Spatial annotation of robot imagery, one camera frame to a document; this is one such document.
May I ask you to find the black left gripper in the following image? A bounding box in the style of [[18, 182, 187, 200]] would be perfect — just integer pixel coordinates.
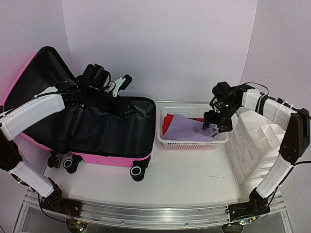
[[85, 86, 138, 118]]

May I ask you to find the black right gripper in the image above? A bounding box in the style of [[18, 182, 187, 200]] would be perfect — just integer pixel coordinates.
[[203, 101, 240, 133]]

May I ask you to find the white plastic mesh basket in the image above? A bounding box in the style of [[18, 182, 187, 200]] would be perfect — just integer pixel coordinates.
[[156, 104, 229, 150]]

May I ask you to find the pink cartoon suitcase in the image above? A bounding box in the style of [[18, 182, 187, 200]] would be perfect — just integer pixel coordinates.
[[0, 46, 156, 182]]

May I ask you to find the lilac garment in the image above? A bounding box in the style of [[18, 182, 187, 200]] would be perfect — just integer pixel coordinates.
[[162, 114, 219, 142]]

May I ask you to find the clear organizer drawer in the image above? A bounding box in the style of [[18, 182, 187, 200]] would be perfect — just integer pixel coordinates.
[[225, 129, 256, 184]]

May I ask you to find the red teddy bear shirt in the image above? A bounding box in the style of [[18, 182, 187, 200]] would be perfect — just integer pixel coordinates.
[[162, 114, 204, 135]]

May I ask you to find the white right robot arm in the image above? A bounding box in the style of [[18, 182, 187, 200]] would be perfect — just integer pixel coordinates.
[[203, 82, 311, 220]]

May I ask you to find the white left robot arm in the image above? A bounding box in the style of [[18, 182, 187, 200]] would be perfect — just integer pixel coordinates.
[[0, 64, 134, 212]]

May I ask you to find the white drawer desk organizer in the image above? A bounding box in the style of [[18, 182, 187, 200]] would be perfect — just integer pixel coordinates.
[[233, 110, 285, 182]]

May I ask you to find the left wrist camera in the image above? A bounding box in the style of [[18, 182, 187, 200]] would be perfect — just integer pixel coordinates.
[[111, 74, 133, 97]]

